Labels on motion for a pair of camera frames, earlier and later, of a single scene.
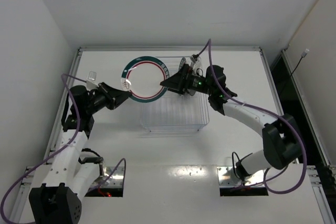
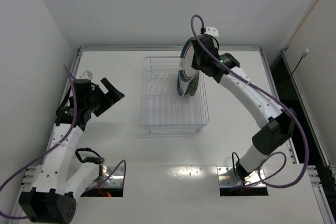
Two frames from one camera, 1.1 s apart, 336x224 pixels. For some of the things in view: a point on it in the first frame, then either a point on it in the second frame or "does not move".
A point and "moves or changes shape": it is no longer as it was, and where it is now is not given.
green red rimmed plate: x=182 y=61 moves or changes shape
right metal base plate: x=227 y=178 does not move
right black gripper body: x=184 y=81 → x=198 y=53
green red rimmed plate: x=142 y=76 → x=186 y=72
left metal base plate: x=116 y=180 does not move
